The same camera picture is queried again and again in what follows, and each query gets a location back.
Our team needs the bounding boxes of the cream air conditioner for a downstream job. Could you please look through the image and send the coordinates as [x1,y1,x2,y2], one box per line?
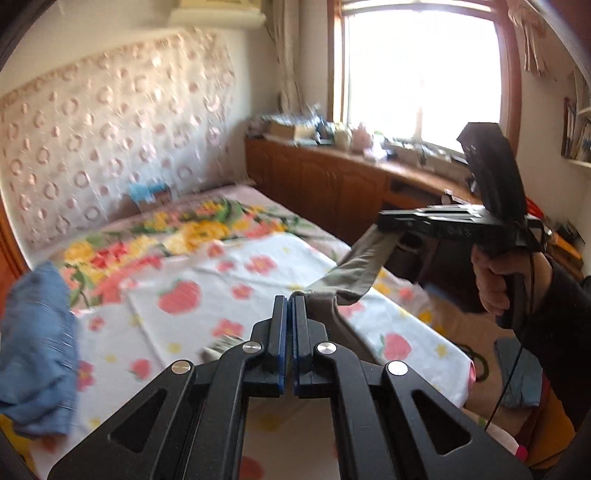
[166,0,269,31]

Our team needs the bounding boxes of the wooden framed window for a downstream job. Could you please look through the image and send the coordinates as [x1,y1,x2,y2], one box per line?
[328,0,522,158]

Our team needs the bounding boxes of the blue cloth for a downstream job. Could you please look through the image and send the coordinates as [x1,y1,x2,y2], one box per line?
[494,339,543,409]

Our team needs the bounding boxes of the beige window curtain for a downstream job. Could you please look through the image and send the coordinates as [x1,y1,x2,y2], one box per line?
[268,0,303,114]
[508,0,550,77]

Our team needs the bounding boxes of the person's right hand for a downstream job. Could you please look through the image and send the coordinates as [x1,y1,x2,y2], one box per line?
[471,244,555,319]

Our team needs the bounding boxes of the circle patterned wall curtain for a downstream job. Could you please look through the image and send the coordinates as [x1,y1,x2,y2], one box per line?
[0,25,236,254]

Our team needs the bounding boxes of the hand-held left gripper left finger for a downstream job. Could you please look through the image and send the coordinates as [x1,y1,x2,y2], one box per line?
[48,295,289,480]

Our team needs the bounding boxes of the person's right forearm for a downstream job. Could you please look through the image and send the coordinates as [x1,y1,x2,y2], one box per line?
[496,256,591,435]

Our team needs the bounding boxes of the grey pants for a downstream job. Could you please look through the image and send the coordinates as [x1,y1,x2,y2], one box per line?
[198,228,402,370]

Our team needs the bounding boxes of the wall shelf with books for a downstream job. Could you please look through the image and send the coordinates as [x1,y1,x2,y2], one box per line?
[561,69,591,167]

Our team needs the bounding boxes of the black cable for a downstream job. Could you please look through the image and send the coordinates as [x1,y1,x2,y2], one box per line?
[482,251,541,428]

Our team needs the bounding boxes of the long wooden cabinet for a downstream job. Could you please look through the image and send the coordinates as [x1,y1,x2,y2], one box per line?
[245,136,583,315]

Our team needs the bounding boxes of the open cardboard box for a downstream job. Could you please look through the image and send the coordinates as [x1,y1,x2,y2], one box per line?
[139,190,176,213]

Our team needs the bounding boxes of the folded blue jeans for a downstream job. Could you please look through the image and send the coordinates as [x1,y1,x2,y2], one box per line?
[0,261,79,437]

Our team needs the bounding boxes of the blue packet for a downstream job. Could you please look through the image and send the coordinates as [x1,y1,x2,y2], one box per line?
[129,183,169,204]

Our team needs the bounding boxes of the white strawberry print sheet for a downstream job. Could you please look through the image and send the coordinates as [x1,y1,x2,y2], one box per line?
[28,231,476,480]

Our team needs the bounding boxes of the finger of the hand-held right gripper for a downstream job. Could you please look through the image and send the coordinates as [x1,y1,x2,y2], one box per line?
[378,207,444,237]

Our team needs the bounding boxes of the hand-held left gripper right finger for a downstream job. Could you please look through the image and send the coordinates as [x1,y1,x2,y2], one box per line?
[291,294,534,480]

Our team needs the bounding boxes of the floral blanket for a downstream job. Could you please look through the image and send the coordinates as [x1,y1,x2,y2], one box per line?
[60,185,356,324]

